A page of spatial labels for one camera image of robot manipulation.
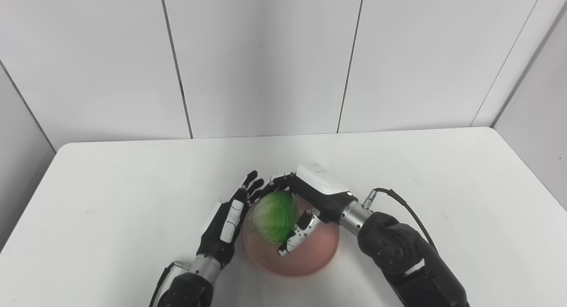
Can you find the green cabbage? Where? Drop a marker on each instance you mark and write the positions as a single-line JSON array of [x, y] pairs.
[[274, 216]]

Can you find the pink round plate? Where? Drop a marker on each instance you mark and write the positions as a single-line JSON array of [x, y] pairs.
[[314, 254]]

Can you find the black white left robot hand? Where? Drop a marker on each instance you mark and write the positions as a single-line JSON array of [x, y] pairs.
[[221, 229]]

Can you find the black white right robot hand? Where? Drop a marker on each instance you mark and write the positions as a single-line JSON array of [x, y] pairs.
[[323, 192]]

